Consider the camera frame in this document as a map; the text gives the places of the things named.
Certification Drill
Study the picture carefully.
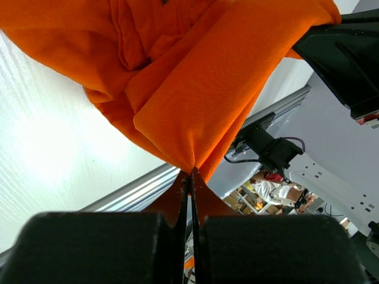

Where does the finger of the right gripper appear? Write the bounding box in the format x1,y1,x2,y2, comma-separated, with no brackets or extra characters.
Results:
293,9,378,118

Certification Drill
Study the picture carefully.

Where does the aluminium mounting rail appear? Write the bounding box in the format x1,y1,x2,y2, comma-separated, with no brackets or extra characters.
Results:
79,85,311,214

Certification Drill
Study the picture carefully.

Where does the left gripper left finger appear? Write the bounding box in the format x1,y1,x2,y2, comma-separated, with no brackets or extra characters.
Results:
1,172,188,283

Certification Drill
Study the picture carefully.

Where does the orange t shirt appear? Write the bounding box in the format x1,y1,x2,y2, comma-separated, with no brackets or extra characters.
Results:
0,0,343,183

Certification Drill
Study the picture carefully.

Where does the background storage shelf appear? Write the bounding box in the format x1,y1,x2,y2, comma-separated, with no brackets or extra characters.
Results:
221,170,320,217

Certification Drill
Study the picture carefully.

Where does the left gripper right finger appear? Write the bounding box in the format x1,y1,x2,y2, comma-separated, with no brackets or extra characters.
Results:
191,169,365,283

